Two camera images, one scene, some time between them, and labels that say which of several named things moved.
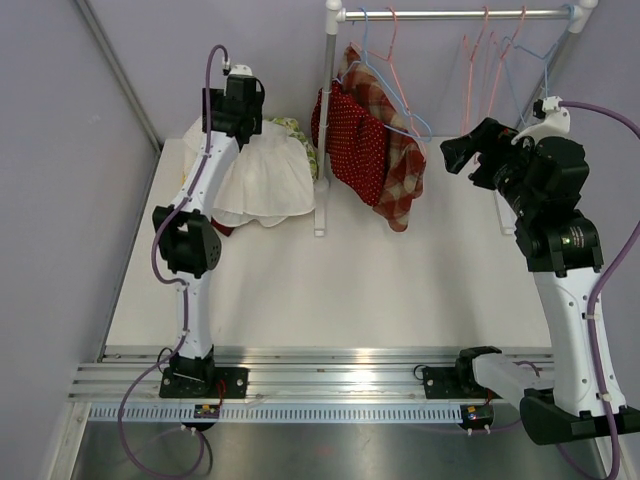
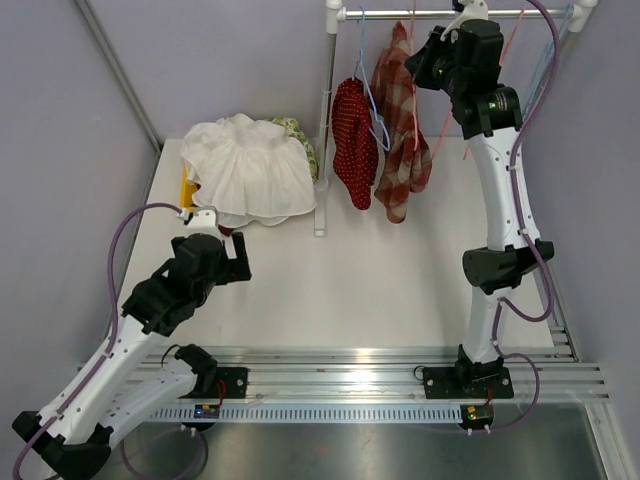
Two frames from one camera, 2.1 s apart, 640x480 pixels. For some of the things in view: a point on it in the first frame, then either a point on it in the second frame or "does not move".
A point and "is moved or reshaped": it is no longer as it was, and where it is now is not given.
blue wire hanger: (545, 59) → (549, 59)
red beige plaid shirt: (405, 158) is moved or reshaped
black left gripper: (215, 96) → (234, 269)
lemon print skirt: (291, 127) does not move
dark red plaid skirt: (223, 229) does not move
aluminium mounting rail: (125, 374) does not move
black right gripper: (496, 138) → (417, 66)
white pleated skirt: (268, 178) does not move
